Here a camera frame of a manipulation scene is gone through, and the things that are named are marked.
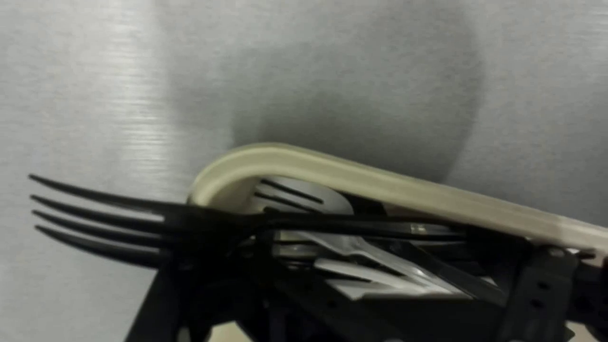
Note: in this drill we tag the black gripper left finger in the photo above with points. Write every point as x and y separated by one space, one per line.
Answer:
171 297

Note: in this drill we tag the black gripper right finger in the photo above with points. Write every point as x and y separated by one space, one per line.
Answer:
538 297

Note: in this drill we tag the white plastic fork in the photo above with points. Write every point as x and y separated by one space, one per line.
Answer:
304 192
392 266

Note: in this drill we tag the beige cutlery tray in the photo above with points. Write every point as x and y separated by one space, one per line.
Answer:
392 183

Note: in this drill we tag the black plastic fork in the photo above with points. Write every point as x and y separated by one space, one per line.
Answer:
126 221

